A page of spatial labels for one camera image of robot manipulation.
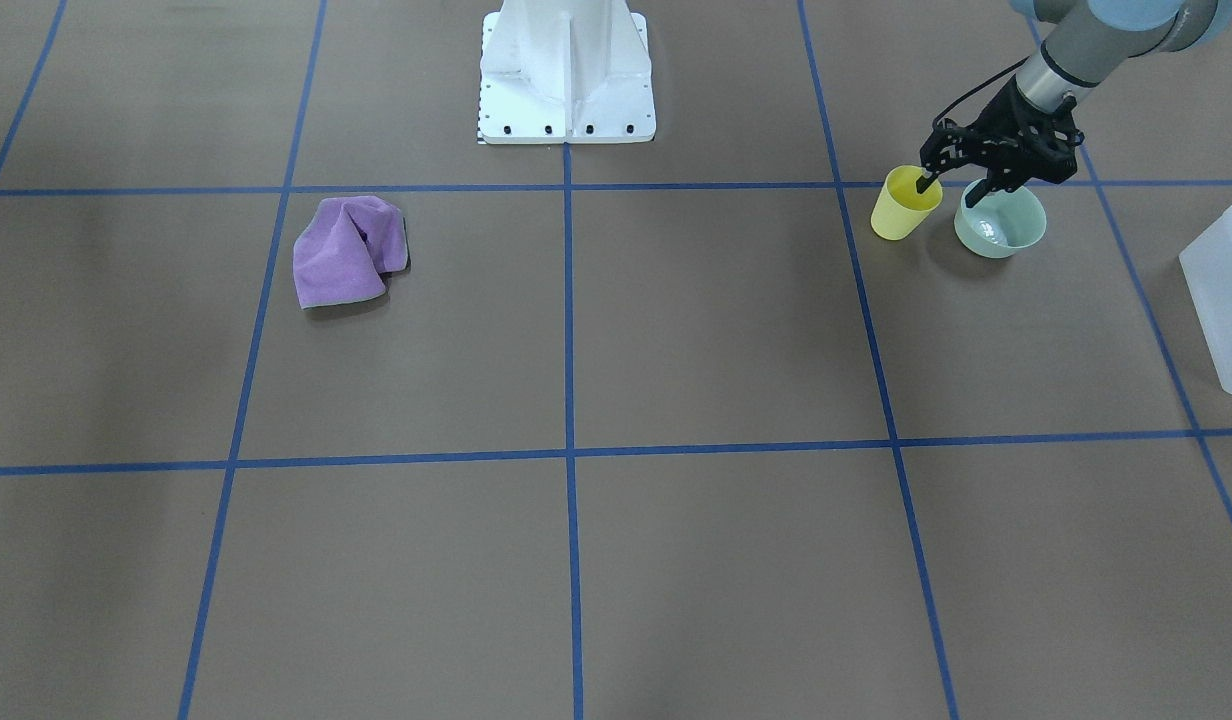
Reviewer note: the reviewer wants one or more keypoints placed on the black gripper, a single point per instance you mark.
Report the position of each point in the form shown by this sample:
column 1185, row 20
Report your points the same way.
column 1016, row 118

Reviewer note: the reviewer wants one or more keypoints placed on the yellow plastic cup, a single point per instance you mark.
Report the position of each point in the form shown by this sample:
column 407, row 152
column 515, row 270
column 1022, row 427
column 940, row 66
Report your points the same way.
column 899, row 210

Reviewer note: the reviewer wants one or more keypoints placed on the mint green bowl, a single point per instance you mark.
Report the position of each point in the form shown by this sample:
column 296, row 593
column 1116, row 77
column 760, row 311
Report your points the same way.
column 1001, row 223

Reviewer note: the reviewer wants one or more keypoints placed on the purple microfiber cloth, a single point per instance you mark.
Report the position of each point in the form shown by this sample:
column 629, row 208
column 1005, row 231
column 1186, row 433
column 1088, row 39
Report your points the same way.
column 348, row 248

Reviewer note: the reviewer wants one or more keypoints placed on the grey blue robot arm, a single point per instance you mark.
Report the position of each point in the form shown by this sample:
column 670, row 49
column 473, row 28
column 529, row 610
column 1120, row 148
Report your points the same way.
column 1090, row 39

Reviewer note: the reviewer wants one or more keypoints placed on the translucent white storage box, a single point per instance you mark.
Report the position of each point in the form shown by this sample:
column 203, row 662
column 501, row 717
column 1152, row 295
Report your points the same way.
column 1207, row 266

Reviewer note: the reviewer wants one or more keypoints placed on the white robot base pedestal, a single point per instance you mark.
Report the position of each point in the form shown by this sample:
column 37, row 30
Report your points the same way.
column 565, row 72

